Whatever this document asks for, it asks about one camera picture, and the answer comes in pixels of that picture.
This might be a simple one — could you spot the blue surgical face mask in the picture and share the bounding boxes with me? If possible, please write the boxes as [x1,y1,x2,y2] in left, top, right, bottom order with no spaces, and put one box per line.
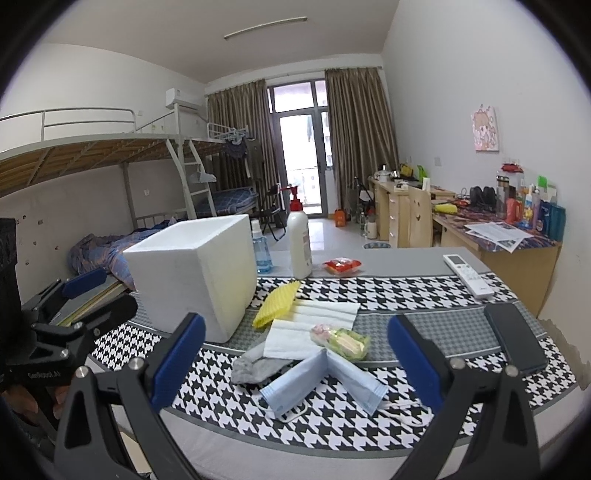
[258,347,390,423]

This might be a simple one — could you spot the yellow foam net sleeve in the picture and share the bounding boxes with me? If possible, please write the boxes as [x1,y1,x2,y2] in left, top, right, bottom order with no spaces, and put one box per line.
[252,281,301,329]

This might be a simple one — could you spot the white towel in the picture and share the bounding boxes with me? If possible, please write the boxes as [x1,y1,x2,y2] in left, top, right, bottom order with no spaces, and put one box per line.
[283,300,361,330]

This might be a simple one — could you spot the person's left hand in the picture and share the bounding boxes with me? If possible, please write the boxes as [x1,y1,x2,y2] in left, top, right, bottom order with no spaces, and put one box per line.
[1,386,69,424]

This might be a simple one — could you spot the blue plaid quilt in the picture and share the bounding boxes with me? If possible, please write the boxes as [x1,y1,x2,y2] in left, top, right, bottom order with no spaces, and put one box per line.
[67,218,176,291]

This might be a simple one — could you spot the black smartphone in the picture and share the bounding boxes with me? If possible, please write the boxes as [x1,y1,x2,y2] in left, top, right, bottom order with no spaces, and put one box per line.
[484,303,548,375]

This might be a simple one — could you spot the white foam box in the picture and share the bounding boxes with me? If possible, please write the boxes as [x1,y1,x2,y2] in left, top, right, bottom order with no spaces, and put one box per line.
[123,214,257,343]

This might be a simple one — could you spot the white remote control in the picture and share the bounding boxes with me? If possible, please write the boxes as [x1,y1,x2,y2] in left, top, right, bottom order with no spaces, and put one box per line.
[443,254,494,300]

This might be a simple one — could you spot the green pink plush toy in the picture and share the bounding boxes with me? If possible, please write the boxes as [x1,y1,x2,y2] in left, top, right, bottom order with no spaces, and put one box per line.
[310,324,370,361]

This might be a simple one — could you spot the metal bunk bed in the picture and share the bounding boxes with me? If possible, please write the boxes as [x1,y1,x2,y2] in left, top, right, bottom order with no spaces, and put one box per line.
[0,106,260,319]

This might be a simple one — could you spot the grey sock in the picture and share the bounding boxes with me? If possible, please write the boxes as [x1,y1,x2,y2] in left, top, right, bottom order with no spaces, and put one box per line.
[230,341,293,385]

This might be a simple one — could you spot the blue spray bottle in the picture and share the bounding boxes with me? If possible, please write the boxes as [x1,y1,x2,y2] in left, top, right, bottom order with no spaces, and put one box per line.
[250,219,273,274]

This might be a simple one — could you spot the printed paper sheets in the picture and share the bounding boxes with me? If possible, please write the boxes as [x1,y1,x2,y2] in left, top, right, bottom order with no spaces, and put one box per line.
[464,222,553,253]

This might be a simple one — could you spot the black folding chair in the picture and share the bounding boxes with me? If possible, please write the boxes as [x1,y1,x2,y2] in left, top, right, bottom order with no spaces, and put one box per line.
[257,183,287,241]

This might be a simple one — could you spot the white air conditioner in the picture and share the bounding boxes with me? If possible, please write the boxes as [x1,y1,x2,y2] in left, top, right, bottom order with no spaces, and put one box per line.
[165,88,204,111]

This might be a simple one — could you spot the white folded tissue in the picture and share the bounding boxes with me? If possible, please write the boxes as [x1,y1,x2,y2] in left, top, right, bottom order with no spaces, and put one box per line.
[263,320,322,361]

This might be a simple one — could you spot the red snack packet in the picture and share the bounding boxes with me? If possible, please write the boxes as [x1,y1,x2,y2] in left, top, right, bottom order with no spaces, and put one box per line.
[322,257,363,276]

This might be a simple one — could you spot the wooden smiley chair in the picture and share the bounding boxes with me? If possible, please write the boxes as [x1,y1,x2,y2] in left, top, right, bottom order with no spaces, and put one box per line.
[409,187,434,248]

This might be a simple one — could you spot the white lotion pump bottle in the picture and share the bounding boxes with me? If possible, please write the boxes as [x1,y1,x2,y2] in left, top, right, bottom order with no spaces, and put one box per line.
[287,186,312,280]

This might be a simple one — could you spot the wooden desk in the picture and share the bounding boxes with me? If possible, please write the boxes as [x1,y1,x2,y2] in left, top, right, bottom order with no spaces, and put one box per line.
[370,180,562,316]

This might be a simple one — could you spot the brown left curtain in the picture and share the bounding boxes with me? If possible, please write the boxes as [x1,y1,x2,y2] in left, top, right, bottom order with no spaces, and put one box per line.
[206,80,280,210]

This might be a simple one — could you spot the brown curtain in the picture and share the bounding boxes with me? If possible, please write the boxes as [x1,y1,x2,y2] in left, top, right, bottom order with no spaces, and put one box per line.
[325,67,399,209]
[206,80,280,210]

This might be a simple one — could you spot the orange bag on floor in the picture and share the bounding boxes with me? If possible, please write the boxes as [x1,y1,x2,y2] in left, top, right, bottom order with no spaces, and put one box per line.
[334,209,348,228]

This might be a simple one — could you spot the balcony glass door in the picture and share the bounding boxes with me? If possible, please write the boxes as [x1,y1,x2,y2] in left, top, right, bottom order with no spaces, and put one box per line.
[266,79,337,218]

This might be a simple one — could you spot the brown right curtain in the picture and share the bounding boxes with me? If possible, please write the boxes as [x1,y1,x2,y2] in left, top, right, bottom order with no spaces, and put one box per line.
[325,67,399,209]

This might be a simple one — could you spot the ceiling tube light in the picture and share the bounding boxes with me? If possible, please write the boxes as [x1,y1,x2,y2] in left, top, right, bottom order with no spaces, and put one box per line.
[223,15,308,41]

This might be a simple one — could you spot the pink cartoon wall picture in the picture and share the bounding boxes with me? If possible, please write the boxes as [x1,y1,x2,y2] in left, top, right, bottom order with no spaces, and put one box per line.
[472,104,500,152]

